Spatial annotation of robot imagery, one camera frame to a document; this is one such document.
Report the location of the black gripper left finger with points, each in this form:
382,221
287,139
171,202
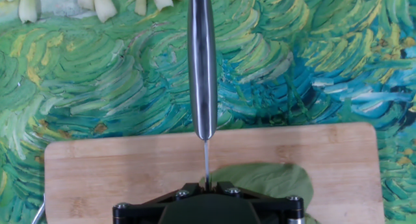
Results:
152,206

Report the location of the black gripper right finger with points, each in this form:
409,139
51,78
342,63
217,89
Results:
273,207

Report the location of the green pakchoi with long stem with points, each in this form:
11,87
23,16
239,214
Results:
266,178

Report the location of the steel cleaver knife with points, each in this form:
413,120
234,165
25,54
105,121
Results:
202,71

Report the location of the wooden cutting board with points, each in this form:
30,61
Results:
113,172

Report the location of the painted landscape tablecloth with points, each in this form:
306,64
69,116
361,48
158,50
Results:
97,71

